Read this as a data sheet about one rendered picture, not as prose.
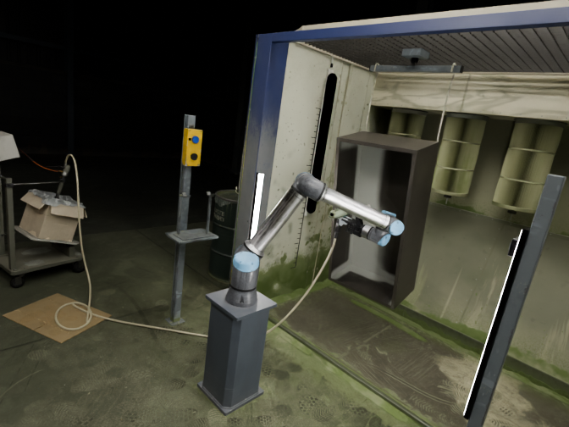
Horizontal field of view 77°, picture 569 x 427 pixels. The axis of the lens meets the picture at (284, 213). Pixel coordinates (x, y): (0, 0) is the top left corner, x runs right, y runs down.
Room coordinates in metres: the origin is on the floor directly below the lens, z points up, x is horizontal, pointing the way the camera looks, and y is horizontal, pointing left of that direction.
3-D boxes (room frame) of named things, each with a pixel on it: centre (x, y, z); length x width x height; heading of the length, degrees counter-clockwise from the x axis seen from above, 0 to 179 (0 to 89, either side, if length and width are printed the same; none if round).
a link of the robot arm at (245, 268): (1.95, 0.18, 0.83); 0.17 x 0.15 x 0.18; 7
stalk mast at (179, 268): (2.61, 0.76, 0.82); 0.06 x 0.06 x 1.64; 47
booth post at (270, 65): (2.93, 0.28, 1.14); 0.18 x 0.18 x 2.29; 47
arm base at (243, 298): (1.94, 0.18, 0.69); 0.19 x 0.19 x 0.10
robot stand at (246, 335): (1.94, 0.18, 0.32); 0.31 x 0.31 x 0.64; 47
